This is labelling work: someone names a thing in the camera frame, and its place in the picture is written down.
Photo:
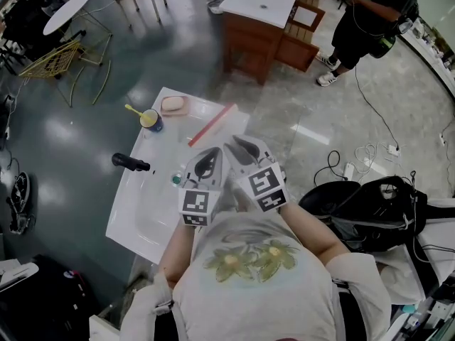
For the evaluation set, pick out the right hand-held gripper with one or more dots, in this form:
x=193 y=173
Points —
x=264 y=185

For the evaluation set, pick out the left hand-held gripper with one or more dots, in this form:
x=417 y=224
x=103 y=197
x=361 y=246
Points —
x=193 y=202

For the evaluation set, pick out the person's left forearm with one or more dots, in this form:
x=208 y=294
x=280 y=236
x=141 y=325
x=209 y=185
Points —
x=176 y=254

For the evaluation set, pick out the person's right forearm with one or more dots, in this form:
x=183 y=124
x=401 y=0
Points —
x=313 y=233

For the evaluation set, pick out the green drain plug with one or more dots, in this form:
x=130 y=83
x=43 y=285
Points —
x=176 y=179

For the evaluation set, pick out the white ceramic sink basin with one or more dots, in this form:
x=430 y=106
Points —
x=142 y=204

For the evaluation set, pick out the blue cup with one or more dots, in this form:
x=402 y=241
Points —
x=154 y=125

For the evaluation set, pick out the black faucet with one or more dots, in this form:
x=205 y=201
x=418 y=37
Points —
x=128 y=162

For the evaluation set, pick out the pale soap bar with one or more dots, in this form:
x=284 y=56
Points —
x=173 y=103

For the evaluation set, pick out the black round stool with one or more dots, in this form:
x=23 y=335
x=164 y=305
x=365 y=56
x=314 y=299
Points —
x=327 y=199

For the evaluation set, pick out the white power strip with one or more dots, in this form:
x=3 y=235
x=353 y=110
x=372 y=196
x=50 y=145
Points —
x=349 y=170

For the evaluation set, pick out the wooden vanity with white top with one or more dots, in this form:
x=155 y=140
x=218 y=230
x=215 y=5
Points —
x=249 y=37

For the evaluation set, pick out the person's grey flower shirt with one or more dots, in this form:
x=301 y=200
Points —
x=256 y=297

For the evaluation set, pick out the black backpack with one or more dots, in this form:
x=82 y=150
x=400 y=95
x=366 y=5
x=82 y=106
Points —
x=380 y=215

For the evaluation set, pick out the white power adapter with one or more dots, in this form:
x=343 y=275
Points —
x=393 y=149

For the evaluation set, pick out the white appliance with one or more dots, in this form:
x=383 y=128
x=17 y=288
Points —
x=103 y=329

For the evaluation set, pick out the black device on floor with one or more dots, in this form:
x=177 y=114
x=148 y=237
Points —
x=21 y=197

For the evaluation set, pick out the black case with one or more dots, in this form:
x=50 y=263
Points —
x=46 y=300

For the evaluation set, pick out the curved white counter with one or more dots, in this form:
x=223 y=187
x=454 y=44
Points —
x=430 y=59

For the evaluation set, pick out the white plastic device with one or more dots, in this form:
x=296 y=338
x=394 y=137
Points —
x=17 y=274

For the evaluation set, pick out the white round table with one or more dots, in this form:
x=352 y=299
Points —
x=67 y=13

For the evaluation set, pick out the black office chair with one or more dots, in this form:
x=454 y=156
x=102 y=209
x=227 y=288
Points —
x=25 y=23

